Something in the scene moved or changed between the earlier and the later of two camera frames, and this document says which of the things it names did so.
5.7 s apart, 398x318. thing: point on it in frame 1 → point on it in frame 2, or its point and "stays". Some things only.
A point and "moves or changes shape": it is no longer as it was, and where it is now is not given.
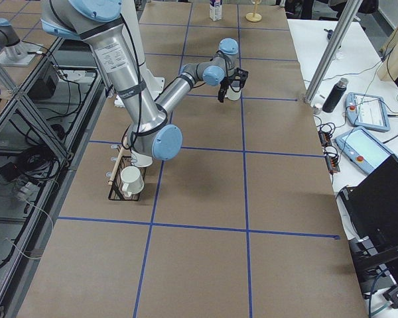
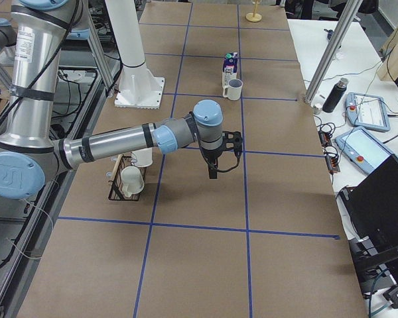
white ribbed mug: x=231 y=94 stays
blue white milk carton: x=215 y=10 moves or changes shape
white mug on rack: x=133 y=181 stays
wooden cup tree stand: x=254 y=16 stays
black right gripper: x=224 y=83 → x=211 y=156
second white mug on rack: x=140 y=160 stays
